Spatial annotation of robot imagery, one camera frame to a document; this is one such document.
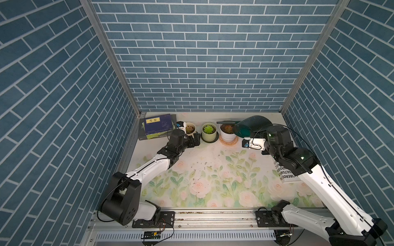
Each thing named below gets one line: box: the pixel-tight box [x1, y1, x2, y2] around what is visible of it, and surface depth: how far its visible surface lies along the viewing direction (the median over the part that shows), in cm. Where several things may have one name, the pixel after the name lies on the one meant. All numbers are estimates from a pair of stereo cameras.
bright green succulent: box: [203, 124, 214, 134], surface depth 101 cm
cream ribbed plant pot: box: [185, 121, 196, 138], surface depth 101 cm
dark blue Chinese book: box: [144, 113, 173, 136], surface depth 107 cm
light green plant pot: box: [201, 122, 218, 142], surface depth 101 cm
